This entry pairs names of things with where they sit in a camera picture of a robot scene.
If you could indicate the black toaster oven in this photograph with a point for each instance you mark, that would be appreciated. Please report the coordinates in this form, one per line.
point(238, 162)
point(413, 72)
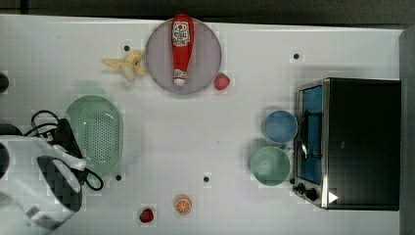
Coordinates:
point(347, 150)

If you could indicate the green mug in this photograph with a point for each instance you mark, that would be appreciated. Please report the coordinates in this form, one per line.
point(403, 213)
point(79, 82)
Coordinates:
point(271, 166)

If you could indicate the red plush ketchup bottle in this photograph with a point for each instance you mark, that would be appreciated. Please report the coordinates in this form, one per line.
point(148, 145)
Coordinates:
point(182, 43)

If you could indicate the black cylinder at left edge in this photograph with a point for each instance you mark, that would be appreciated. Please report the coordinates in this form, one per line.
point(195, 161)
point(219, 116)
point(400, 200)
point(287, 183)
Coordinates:
point(4, 82)

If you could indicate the peeled toy banana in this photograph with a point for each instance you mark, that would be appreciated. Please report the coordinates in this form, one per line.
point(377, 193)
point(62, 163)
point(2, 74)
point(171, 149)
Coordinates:
point(129, 66)

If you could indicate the orange slice toy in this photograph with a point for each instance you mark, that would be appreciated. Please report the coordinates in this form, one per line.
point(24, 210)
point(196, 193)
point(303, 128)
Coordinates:
point(183, 204)

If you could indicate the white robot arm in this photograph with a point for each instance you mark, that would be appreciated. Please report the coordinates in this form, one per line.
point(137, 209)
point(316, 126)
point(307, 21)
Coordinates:
point(40, 182)

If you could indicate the grey round plate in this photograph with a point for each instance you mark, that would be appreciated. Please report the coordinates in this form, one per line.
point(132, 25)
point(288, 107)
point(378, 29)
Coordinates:
point(204, 63)

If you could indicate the dark red toy strawberry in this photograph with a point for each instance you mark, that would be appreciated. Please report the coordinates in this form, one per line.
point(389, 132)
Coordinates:
point(146, 215)

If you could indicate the green oval strainer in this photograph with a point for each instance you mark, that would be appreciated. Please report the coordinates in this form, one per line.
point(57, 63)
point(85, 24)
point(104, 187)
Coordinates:
point(97, 126)

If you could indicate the blue cup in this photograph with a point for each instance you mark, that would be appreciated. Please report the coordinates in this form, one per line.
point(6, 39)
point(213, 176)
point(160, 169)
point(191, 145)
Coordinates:
point(280, 127)

